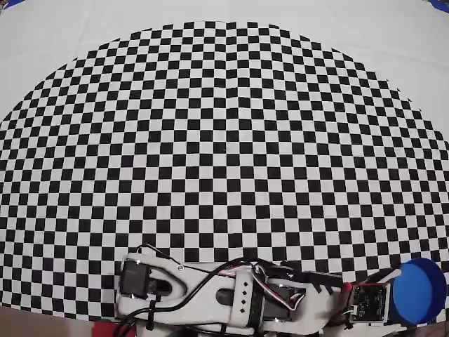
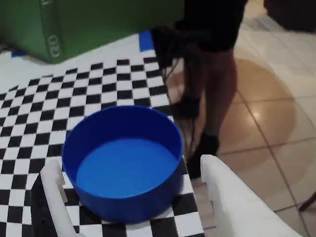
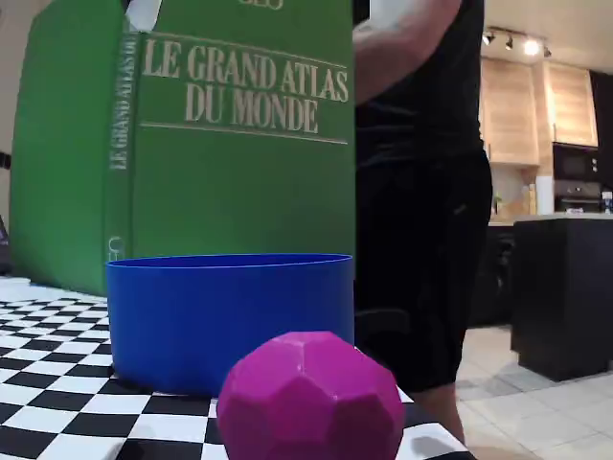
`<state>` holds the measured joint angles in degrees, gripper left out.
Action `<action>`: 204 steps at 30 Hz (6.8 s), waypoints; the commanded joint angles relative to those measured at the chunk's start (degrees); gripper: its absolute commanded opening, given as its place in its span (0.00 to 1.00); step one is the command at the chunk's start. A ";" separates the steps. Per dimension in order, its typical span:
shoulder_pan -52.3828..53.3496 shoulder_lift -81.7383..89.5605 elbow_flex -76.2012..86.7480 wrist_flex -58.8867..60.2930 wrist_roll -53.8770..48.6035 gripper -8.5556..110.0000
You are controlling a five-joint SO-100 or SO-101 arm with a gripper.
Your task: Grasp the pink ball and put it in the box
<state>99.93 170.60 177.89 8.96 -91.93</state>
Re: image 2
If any dark furniture piece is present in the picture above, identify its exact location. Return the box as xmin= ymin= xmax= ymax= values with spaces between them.
xmin=265 ymin=0 xmax=316 ymax=33

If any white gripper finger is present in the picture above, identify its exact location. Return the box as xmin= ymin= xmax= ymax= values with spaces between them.
xmin=200 ymin=155 xmax=309 ymax=237
xmin=40 ymin=158 xmax=79 ymax=237

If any person in black clothes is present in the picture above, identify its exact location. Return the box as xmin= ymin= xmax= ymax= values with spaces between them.
xmin=150 ymin=0 xmax=249 ymax=180

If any brown chair leg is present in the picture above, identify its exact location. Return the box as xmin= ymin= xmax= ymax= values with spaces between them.
xmin=299 ymin=194 xmax=316 ymax=212

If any black white checkered mat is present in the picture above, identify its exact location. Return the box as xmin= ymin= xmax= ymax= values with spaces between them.
xmin=0 ymin=32 xmax=205 ymax=237

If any black cable bundle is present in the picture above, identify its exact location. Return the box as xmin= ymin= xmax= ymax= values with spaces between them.
xmin=158 ymin=31 xmax=202 ymax=161

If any blue round box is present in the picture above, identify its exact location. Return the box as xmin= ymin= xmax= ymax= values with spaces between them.
xmin=62 ymin=105 xmax=184 ymax=224

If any large green atlas book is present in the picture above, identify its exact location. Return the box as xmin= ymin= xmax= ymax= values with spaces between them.
xmin=0 ymin=0 xmax=186 ymax=64

